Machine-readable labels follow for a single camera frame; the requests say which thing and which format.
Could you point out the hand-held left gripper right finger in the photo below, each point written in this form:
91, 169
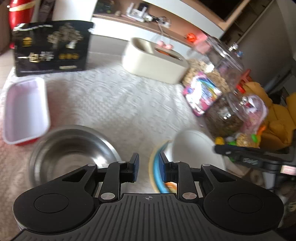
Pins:
164, 171

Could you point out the black printed gift box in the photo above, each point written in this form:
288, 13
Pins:
50, 51

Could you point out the clear bag of sweets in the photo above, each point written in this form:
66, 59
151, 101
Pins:
254, 115

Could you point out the white router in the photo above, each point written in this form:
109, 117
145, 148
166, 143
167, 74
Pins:
136, 14

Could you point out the yellow duck toy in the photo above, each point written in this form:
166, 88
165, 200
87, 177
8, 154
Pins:
219, 140

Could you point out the orange toy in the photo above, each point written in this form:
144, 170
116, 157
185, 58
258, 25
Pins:
191, 37

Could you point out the white plate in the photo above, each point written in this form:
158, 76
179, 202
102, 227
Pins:
196, 150

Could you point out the green toy tractor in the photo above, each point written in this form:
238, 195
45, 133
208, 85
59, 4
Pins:
106, 5

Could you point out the white rectangular tray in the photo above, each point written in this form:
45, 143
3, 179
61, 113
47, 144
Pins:
25, 111

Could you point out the pink box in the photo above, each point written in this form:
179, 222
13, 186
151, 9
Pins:
203, 42

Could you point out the large glass jar of nuts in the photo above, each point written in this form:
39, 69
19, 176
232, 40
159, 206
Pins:
222, 60

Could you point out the yellow plush cushion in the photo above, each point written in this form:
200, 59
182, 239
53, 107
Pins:
277, 129

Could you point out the pink candy packet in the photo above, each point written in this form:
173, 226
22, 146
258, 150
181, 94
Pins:
201, 92

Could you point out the white power strip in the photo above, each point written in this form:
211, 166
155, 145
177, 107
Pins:
160, 20

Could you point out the red jar with gold band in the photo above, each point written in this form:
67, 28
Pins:
20, 16

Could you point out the stainless steel bowl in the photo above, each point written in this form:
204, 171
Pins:
69, 150

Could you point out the pink plastic toy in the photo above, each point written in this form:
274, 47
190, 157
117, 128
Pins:
164, 45

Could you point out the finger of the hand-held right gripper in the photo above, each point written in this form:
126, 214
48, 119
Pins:
238, 151

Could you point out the white lace tablecloth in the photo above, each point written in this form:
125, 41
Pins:
115, 104

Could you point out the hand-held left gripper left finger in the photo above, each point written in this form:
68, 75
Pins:
135, 169

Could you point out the beige tissue box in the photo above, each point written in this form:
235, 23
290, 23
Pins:
148, 64

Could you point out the glass jar of sunflower seeds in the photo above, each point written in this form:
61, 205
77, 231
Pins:
224, 120

